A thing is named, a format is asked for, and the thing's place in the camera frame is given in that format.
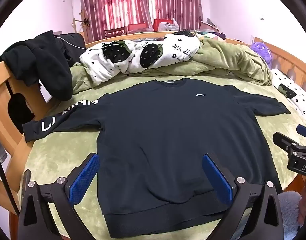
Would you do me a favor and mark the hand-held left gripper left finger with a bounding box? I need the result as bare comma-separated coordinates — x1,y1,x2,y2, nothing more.
17,152,101,240

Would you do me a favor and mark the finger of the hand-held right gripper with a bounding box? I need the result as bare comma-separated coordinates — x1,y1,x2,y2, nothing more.
296,124,306,141
272,131,300,153

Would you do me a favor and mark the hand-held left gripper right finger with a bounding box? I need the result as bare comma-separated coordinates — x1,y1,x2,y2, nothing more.
202,154,285,240

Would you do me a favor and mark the black sweatshirt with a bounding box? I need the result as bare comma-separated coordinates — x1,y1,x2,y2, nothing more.
22,78,292,239

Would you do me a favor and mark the green fleece bed sheet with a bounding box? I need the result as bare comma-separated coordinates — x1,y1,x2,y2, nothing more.
22,74,306,240

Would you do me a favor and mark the white printed pillow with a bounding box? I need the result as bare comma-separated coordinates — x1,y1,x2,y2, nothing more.
270,68,306,116

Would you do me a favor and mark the light blue fluffy rug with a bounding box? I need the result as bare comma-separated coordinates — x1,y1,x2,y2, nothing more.
277,191,303,240

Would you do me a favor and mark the wooden bed headboard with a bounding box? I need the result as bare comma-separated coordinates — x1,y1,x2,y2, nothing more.
225,36,306,98

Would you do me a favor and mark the purple plush toy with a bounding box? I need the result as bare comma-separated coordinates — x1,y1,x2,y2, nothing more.
250,42,273,68

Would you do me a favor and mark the wooden bed footboard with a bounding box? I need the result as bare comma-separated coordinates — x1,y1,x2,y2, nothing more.
0,59,61,216

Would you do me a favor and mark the green fleece blanket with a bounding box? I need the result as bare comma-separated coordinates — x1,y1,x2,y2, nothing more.
70,36,273,94

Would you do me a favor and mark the white strawberry print blanket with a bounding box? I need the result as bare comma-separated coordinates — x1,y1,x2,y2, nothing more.
79,29,201,85

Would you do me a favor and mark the black jacket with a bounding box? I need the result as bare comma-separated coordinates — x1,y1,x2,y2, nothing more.
0,30,87,101

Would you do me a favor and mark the colourful cloth pile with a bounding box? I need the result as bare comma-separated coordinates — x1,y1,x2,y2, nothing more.
195,18,226,41

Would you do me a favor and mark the red chair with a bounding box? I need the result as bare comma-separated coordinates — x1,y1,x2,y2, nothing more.
104,26,126,39
154,18,174,32
127,23,149,34

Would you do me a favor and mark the wooden coat rack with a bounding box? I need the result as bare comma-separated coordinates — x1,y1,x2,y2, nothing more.
72,8,91,43

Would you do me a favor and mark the white plastic bag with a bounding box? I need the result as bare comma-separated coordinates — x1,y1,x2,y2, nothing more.
158,18,180,32

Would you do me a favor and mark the red striped curtain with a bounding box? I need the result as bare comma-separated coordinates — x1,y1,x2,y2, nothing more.
79,0,204,42

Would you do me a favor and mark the black cable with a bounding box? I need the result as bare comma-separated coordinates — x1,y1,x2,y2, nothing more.
0,143,20,216

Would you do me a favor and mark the thin white cord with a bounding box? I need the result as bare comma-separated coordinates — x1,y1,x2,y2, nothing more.
54,35,104,50

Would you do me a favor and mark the wooden bed side rail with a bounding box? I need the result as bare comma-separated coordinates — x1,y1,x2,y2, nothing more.
85,31,169,48

